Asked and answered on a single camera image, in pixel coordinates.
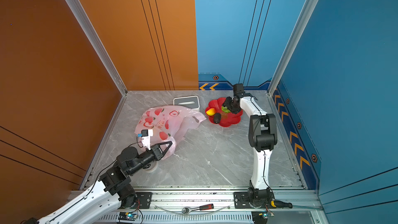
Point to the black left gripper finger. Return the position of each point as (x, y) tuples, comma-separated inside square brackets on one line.
[(164, 148), (156, 147)]

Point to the right green circuit board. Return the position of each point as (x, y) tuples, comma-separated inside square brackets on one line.
[(260, 217)]

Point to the white grey tissue box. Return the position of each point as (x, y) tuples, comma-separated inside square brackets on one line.
[(191, 102)]

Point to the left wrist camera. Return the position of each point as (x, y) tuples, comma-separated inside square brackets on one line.
[(144, 138)]

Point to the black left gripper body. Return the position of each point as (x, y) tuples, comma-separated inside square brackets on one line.
[(148, 157)]

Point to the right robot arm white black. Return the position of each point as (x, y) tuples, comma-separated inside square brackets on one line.
[(262, 137)]

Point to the red flower-shaped plate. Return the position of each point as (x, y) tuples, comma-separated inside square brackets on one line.
[(227, 119)]

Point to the right aluminium corner post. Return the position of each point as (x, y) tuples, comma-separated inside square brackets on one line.
[(300, 25)]

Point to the left aluminium corner post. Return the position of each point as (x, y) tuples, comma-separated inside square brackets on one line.
[(86, 25)]

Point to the aluminium front rail frame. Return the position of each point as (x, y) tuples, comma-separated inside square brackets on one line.
[(167, 203)]

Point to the green lime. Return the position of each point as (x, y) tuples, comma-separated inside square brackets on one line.
[(225, 109)]

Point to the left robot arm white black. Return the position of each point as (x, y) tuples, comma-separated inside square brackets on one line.
[(110, 191)]

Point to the green circuit board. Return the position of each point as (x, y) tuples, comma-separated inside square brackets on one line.
[(127, 217), (260, 217)]

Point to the yellow black screwdriver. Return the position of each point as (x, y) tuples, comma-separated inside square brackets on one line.
[(281, 204)]

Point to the left green circuit board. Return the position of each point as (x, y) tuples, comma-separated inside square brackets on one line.
[(127, 217)]

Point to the red handled ratchet wrench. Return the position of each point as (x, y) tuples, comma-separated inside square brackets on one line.
[(188, 210)]

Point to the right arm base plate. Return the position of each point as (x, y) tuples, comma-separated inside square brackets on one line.
[(241, 199)]

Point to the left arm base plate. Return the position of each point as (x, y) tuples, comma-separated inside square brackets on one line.
[(140, 200)]

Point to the aluminium corner post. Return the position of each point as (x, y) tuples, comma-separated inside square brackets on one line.
[(300, 25), (86, 25)]

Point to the dark avocado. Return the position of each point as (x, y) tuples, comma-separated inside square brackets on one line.
[(217, 118)]

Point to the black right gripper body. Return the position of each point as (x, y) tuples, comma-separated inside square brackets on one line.
[(230, 103)]

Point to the pink printed plastic bag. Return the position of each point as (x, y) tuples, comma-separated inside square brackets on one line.
[(169, 123)]

